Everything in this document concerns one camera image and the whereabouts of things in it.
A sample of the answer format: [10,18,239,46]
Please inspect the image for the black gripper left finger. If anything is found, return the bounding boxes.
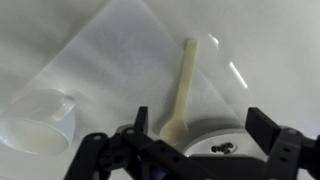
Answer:
[64,106,208,180]

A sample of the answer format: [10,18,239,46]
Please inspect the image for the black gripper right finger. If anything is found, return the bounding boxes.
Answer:
[245,107,320,180]

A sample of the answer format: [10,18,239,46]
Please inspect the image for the white plastic spoon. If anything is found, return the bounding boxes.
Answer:
[159,38,200,145]

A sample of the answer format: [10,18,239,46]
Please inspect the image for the small white plate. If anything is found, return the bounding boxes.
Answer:
[183,128,268,158]

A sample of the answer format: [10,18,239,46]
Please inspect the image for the dark coffee beans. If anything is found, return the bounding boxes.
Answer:
[210,142,235,155]

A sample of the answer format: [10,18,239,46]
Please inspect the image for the clear plastic cup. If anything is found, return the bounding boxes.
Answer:
[0,88,77,156]

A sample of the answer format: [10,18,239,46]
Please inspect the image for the white translucent mat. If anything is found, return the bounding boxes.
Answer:
[9,0,249,141]

